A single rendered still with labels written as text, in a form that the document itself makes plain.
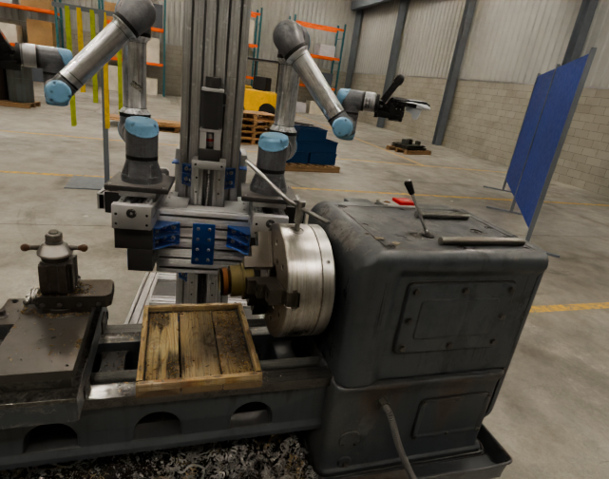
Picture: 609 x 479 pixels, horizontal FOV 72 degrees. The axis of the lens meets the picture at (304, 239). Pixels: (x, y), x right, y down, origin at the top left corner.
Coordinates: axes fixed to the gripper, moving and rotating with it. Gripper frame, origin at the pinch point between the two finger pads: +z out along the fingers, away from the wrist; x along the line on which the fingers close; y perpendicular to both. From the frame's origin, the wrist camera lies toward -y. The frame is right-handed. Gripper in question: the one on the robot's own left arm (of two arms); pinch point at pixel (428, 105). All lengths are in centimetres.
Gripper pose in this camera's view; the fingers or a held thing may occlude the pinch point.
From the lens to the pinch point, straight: 176.3
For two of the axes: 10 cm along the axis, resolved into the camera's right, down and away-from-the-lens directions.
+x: -2.2, 4.4, -8.7
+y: -1.0, 8.7, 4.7
